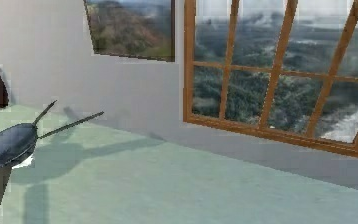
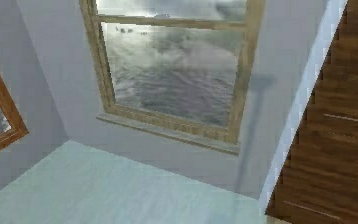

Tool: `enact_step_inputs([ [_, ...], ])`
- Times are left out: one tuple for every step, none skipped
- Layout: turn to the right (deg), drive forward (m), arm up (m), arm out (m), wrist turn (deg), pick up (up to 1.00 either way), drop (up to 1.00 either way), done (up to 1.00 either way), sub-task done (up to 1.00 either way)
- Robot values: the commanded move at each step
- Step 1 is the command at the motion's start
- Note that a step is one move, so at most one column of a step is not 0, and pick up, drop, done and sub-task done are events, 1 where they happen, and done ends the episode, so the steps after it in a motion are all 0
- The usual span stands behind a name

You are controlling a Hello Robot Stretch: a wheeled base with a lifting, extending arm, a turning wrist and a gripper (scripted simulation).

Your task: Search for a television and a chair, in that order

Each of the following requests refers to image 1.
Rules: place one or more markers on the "wooden framed window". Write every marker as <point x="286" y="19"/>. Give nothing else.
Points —
<point x="188" y="66"/>

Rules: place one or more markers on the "frameless window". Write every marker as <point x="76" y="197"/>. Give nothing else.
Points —
<point x="133" y="30"/>

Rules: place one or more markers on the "dark grey chair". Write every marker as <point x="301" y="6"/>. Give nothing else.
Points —
<point x="10" y="145"/>

